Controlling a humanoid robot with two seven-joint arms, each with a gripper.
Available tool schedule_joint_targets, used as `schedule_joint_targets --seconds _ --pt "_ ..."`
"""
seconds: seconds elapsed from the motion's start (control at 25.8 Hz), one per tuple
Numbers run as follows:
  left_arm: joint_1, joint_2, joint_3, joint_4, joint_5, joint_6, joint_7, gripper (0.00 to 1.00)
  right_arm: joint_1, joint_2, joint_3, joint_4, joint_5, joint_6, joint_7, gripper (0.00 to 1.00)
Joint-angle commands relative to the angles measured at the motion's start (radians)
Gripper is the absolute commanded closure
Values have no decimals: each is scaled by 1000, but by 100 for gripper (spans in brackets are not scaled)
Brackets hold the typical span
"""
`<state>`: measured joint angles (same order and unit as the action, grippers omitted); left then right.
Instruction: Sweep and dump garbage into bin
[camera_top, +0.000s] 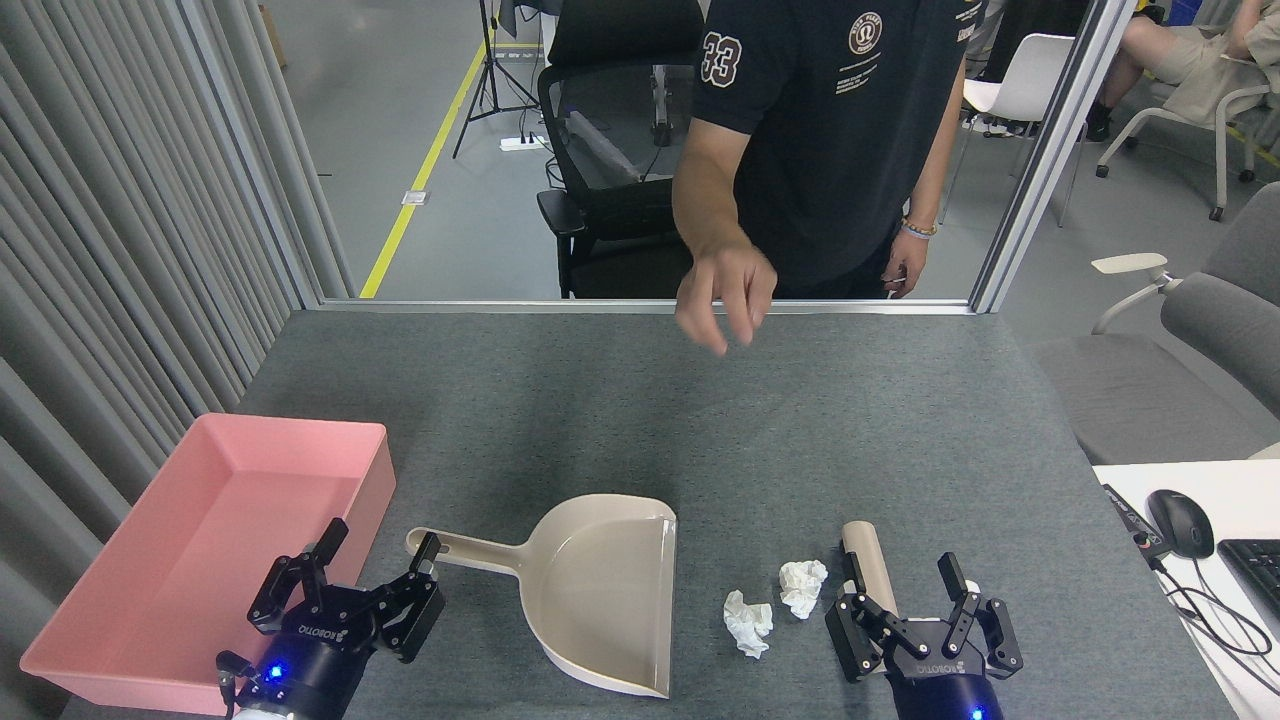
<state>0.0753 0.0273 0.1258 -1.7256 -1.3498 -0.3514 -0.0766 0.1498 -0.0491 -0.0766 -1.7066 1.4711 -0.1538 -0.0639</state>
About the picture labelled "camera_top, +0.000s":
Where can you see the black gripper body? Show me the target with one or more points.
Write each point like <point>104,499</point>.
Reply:
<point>325,650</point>
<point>945,680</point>

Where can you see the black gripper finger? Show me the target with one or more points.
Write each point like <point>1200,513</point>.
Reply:
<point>415,610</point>
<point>975,620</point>
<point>860,625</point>
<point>300,585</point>

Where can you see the beige hand brush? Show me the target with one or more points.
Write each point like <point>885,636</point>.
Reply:
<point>868,560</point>

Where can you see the white paper ball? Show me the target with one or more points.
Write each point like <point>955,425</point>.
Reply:
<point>802,585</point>
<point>748,622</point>

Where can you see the beige plastic dustpan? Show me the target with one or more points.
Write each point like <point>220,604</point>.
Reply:
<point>600,600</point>

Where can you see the black computer mouse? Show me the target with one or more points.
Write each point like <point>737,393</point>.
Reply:
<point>1180,522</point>

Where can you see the person's left forearm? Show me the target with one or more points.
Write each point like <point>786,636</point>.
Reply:
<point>935,150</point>

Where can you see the person's right forearm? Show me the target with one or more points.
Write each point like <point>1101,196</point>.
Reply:
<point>705,190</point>

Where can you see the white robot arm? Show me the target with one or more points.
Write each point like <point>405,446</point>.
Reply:
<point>262,714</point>

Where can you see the pink plastic bin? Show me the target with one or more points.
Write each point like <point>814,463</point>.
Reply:
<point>200,560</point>

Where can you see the person's right hand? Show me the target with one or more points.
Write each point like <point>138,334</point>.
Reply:
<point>725,290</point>

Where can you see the person's left hand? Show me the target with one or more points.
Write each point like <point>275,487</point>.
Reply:
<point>906,265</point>

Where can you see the black control box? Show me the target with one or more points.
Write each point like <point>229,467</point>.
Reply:
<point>1130,515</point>

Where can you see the black keyboard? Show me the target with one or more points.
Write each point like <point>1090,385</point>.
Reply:
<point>1255,575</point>

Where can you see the white desk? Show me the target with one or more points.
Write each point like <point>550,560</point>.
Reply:
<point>1240,490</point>

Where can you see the grey upholstered chair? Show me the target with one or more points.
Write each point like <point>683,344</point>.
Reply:
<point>1220,330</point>

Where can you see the white power strip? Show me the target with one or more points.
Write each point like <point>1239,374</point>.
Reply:
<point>522,143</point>

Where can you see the person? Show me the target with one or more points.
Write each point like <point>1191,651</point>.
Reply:
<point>830,130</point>
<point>1190,60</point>

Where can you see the black mesh office chair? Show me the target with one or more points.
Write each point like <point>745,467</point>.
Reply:
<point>610,130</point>

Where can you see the white plastic chair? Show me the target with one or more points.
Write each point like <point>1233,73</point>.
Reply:
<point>1030,80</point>

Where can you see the black tripod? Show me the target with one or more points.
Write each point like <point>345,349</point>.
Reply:
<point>489,60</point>

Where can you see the silver aluminium post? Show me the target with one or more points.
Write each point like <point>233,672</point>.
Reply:
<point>1050,150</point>

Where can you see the white frame armchair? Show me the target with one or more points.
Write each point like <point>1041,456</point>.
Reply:
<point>1222,150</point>

